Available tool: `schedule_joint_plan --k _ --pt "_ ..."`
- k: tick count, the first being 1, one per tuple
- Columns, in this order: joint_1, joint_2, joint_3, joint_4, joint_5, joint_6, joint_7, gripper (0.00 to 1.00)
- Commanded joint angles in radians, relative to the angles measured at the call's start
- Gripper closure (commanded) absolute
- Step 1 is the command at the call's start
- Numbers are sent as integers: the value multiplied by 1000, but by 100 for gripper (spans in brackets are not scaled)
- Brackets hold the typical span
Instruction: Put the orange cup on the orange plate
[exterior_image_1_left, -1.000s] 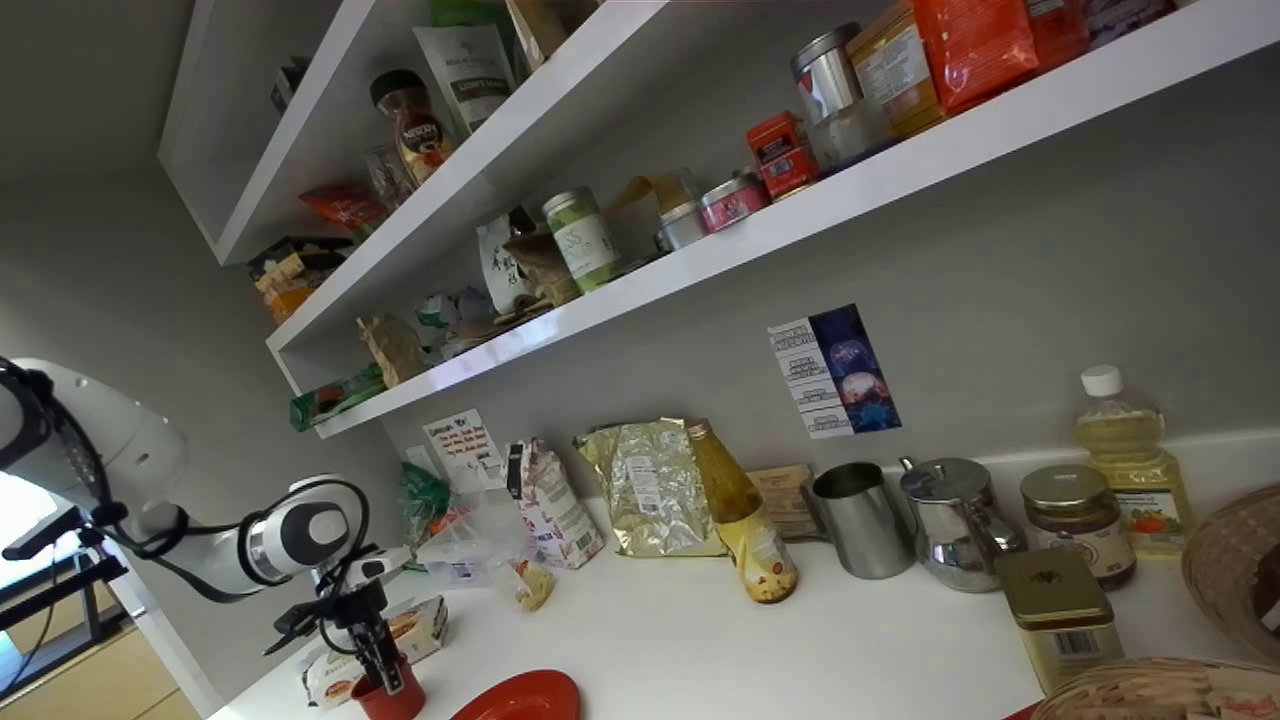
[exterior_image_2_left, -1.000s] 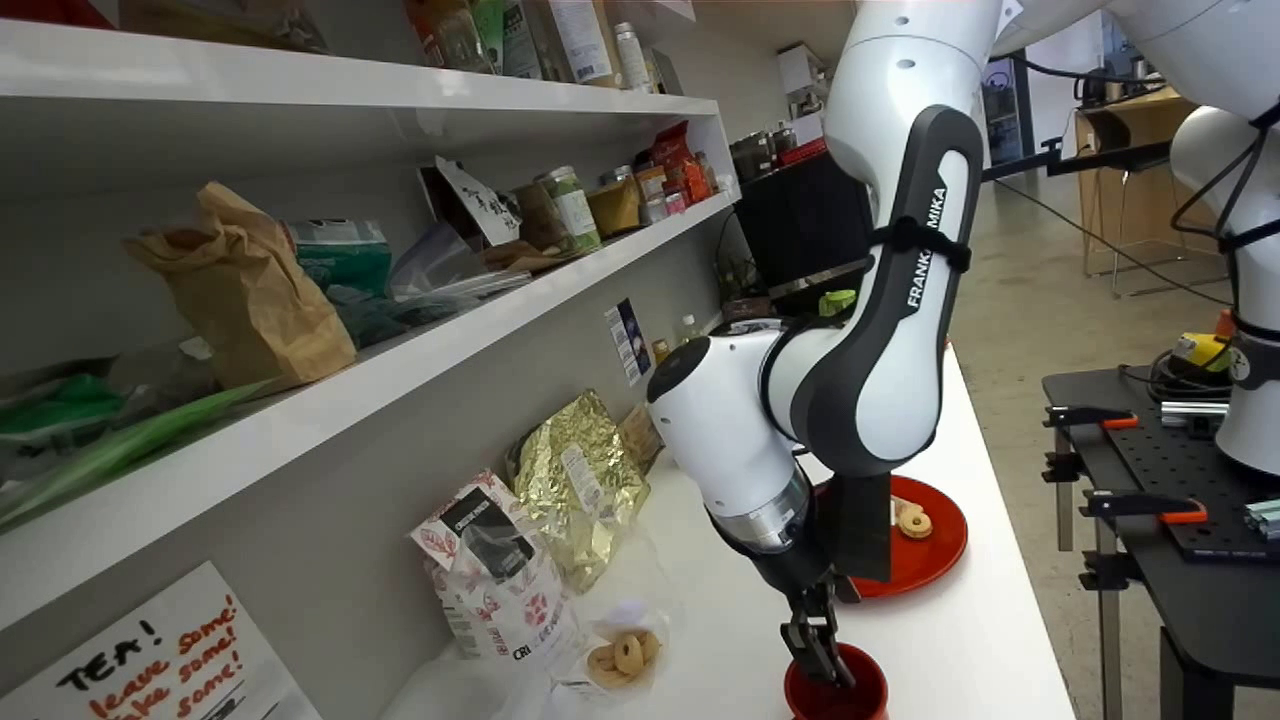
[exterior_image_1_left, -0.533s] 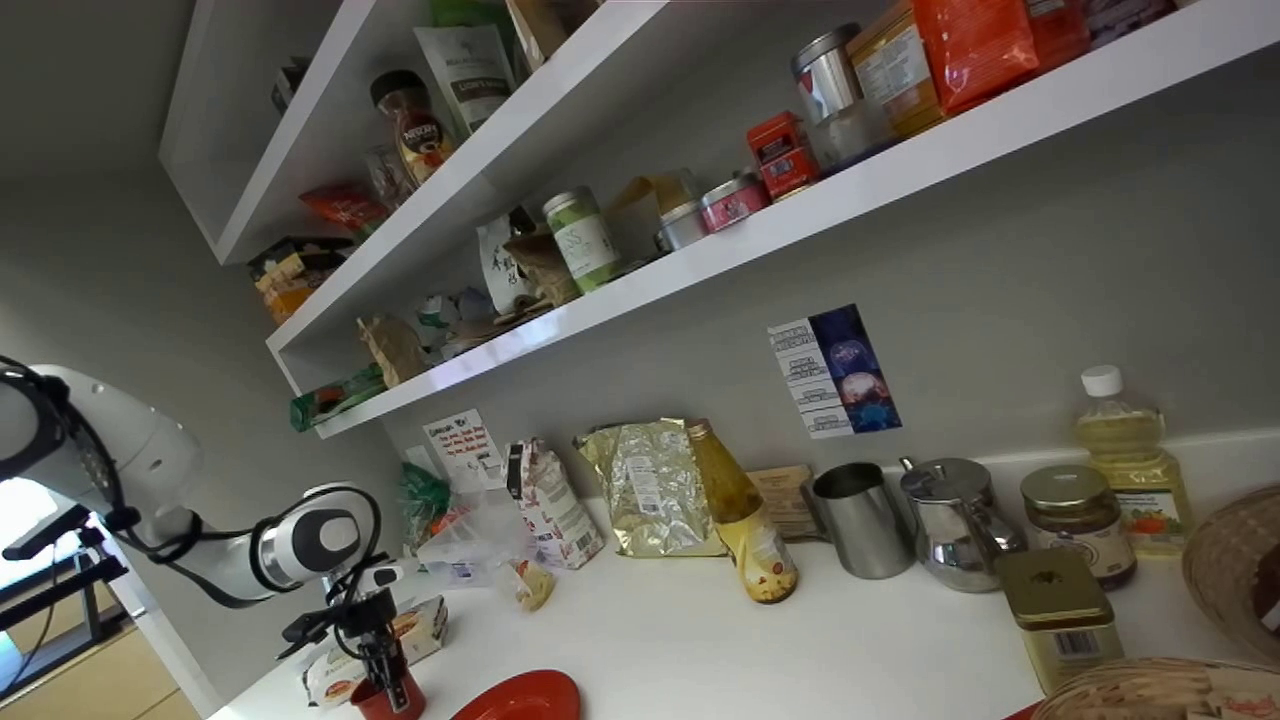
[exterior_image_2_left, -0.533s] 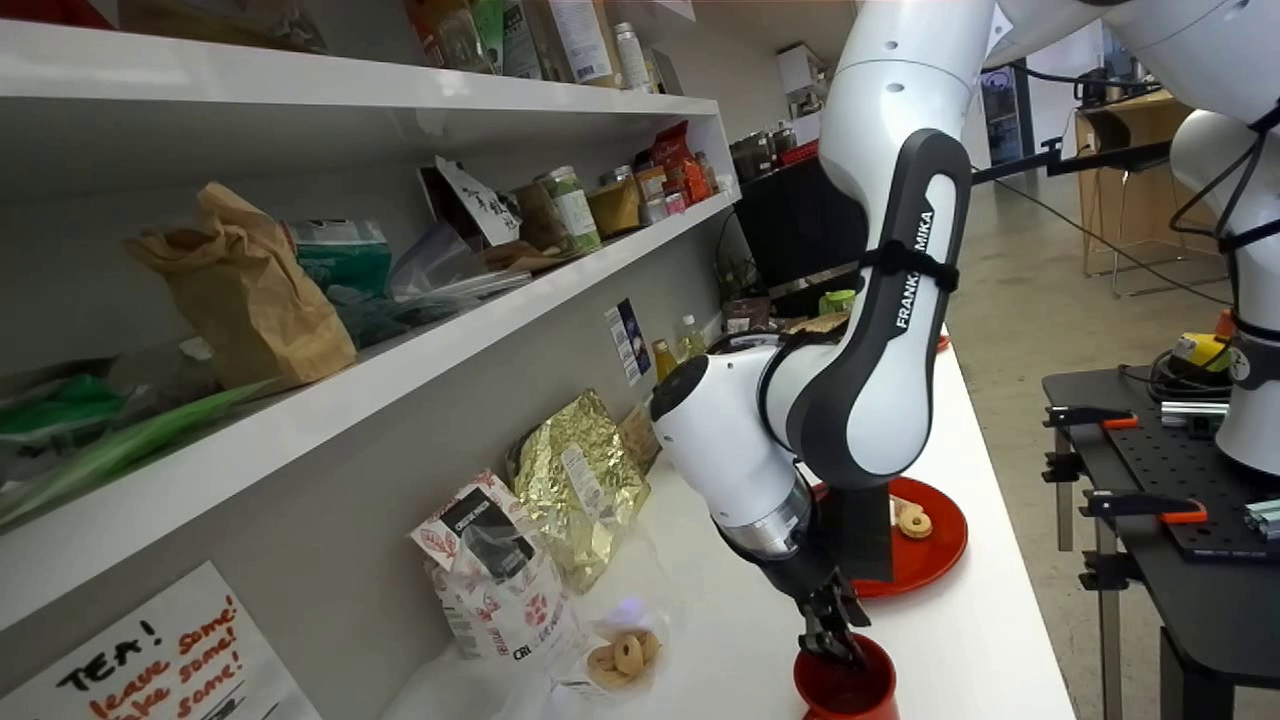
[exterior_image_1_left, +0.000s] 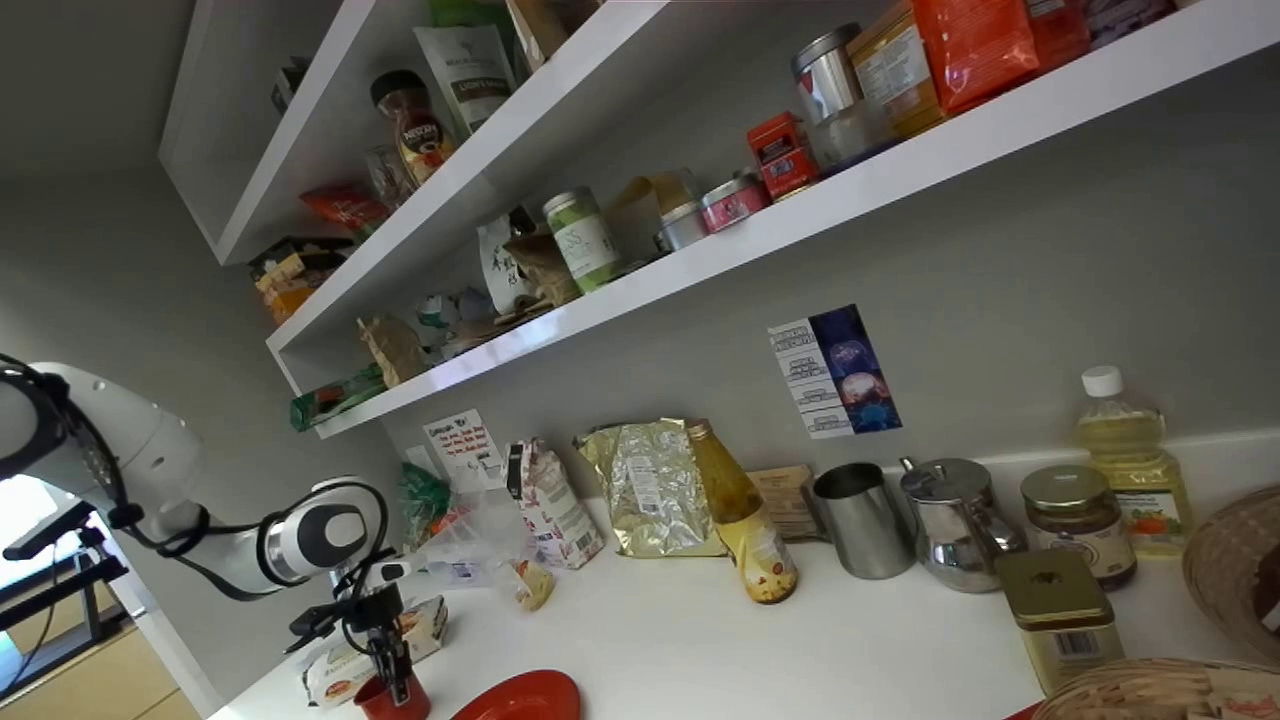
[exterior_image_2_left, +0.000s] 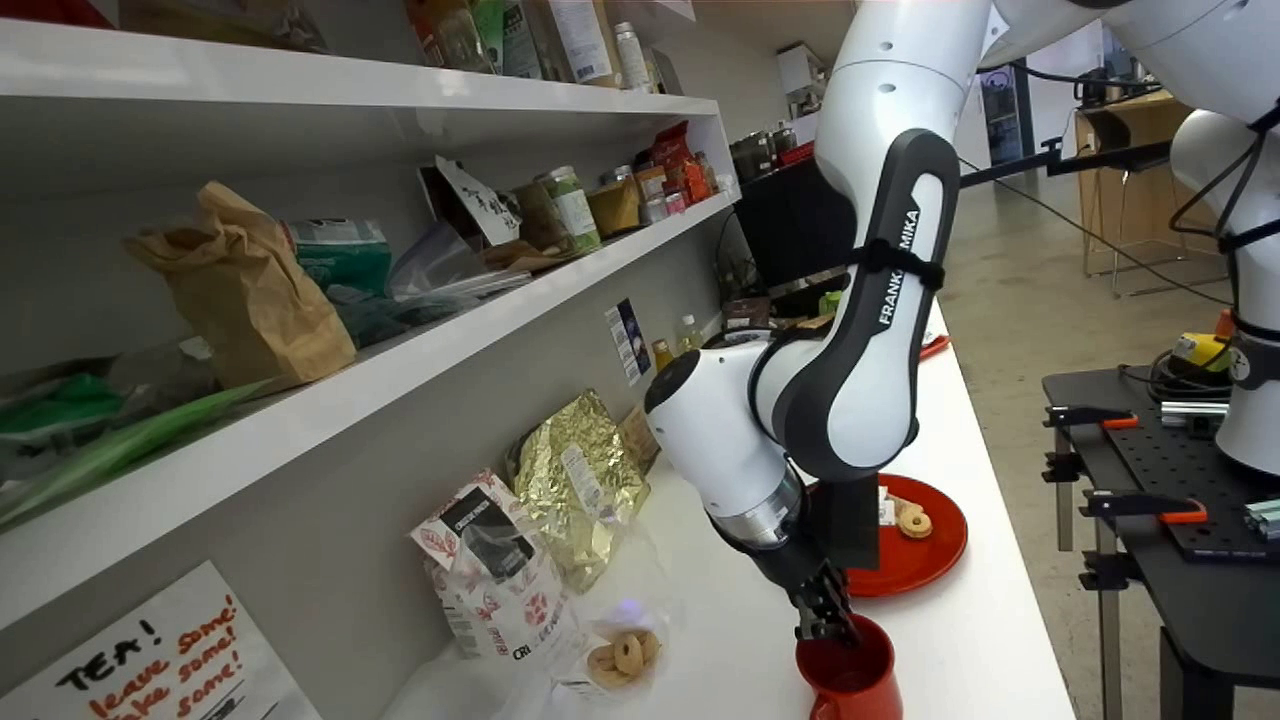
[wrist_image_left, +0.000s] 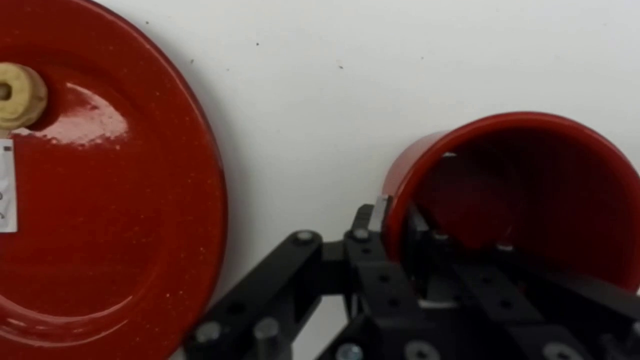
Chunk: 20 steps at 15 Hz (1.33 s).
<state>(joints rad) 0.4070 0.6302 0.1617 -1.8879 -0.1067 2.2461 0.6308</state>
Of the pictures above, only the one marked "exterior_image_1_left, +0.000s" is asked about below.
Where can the white printed bag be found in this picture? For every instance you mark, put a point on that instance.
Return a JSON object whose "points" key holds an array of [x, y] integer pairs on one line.
{"points": [[498, 266]]}

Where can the glass jar gold lid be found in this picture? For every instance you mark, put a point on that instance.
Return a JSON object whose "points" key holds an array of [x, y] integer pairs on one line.
{"points": [[1077, 522]]}

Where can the black metal stand frame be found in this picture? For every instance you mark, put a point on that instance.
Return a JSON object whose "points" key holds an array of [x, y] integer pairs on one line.
{"points": [[62, 577]]}

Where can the orange foil bag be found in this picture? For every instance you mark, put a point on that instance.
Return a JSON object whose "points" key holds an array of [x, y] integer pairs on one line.
{"points": [[969, 47]]}

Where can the white wall shelf unit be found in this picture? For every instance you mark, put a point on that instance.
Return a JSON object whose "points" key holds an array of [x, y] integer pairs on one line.
{"points": [[693, 255]]}

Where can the small white cup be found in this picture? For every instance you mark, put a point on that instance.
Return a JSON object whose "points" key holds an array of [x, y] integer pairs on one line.
{"points": [[680, 225]]}

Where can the flat wicker tray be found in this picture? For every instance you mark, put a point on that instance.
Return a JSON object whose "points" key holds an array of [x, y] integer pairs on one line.
{"points": [[1160, 688]]}

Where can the beige paper bag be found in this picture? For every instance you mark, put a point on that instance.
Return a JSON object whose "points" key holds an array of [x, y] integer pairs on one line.
{"points": [[643, 215]]}

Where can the small red box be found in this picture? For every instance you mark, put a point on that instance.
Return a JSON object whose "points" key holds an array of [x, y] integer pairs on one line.
{"points": [[783, 159]]}

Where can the white paper note red print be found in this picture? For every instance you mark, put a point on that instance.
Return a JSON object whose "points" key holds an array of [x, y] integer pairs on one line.
{"points": [[461, 448]]}

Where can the red plastic bag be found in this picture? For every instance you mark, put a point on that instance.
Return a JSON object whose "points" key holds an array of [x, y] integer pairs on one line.
{"points": [[346, 205]]}

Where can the small yellow packet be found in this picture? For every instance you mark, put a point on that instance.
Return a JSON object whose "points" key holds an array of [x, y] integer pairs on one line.
{"points": [[533, 586]]}

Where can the green flat package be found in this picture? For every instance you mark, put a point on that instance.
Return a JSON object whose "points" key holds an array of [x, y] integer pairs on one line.
{"points": [[337, 396]]}

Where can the green plastic bag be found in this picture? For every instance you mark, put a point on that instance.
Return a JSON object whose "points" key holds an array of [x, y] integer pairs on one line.
{"points": [[426, 498]]}

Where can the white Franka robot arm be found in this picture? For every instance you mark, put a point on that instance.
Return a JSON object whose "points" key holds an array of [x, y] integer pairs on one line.
{"points": [[132, 441]]}

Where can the brown cardboard box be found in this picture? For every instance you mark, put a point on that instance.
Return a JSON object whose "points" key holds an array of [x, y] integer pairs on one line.
{"points": [[785, 501]]}

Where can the steel cup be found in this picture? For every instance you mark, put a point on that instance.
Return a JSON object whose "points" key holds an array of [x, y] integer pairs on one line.
{"points": [[866, 522]]}

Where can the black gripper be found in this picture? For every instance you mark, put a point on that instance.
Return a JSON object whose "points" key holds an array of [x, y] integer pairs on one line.
{"points": [[358, 617]]}

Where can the white bag green top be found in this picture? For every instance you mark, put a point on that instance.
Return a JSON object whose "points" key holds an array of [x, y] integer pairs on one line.
{"points": [[467, 64]]}

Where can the jar with dark lid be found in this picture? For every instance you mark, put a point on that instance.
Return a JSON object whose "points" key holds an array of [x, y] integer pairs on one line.
{"points": [[409, 125]]}

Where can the brown crumpled bag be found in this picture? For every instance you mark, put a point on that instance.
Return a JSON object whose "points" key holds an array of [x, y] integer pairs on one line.
{"points": [[544, 266]]}

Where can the tan cardboard box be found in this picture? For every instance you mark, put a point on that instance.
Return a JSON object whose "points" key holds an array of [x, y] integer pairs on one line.
{"points": [[544, 26]]}

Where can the orange plastic cup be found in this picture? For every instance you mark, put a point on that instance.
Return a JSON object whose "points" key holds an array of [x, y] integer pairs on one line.
{"points": [[392, 702]]}

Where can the pink round tin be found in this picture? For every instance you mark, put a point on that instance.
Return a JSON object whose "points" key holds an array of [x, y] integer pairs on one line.
{"points": [[729, 205]]}

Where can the white carton red pattern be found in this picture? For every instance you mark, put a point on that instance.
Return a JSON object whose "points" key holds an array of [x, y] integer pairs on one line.
{"points": [[552, 506]]}

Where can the gold rectangular tin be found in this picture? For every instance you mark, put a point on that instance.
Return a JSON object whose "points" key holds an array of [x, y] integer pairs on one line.
{"points": [[1057, 601]]}

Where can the gold foil bag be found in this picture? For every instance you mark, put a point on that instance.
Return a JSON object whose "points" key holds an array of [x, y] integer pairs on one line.
{"points": [[649, 484]]}

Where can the round wicker basket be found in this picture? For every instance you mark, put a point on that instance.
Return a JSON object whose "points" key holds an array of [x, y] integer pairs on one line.
{"points": [[1226, 566]]}

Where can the steel kettle with lid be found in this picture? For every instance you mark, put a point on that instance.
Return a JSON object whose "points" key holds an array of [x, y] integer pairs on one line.
{"points": [[954, 525]]}

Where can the clear glass jar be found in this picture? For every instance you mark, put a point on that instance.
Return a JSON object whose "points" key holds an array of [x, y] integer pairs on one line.
{"points": [[842, 139]]}

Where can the orange plastic plate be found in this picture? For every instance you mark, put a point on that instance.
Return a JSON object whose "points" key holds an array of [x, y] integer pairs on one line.
{"points": [[523, 698]]}

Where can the translucent plastic bag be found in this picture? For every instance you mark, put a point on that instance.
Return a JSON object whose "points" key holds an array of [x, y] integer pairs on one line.
{"points": [[458, 323]]}

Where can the tan paper packet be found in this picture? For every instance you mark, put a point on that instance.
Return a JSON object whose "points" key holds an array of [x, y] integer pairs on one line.
{"points": [[391, 348]]}

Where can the yellow orange packet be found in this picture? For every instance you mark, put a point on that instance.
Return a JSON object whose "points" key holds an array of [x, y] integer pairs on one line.
{"points": [[280, 284]]}

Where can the steel can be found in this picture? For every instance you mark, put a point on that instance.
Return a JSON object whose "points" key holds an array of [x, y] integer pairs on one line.
{"points": [[824, 79]]}

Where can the clear plastic bag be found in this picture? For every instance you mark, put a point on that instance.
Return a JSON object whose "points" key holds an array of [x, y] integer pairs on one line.
{"points": [[472, 540]]}

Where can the yellow pouch with brown top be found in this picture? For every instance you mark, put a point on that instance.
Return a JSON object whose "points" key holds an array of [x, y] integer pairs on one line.
{"points": [[750, 540]]}

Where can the cooking oil bottle white cap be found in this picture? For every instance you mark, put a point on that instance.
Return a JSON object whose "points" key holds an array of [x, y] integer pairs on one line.
{"points": [[1136, 465]]}

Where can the green and white canister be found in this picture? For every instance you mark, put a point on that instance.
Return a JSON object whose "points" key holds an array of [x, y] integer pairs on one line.
{"points": [[582, 242]]}

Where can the red package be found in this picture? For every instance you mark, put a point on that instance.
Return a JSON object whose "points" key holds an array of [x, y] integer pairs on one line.
{"points": [[1057, 30]]}

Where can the white box with orange print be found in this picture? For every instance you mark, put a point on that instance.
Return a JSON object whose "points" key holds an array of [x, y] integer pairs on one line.
{"points": [[426, 625]]}

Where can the blue white box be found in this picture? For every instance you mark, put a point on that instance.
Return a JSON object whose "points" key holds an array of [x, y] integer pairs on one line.
{"points": [[839, 373]]}

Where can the yellow food package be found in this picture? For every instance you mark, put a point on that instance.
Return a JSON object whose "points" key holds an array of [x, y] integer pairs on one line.
{"points": [[889, 72]]}

